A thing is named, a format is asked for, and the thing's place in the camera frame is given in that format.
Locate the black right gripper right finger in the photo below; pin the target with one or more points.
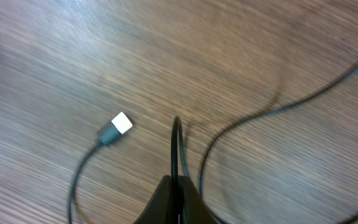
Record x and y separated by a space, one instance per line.
193 210

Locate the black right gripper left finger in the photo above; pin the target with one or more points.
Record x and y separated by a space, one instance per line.
158 210

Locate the black USB-A cable blue plug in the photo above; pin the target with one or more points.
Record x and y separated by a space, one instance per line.
113 131

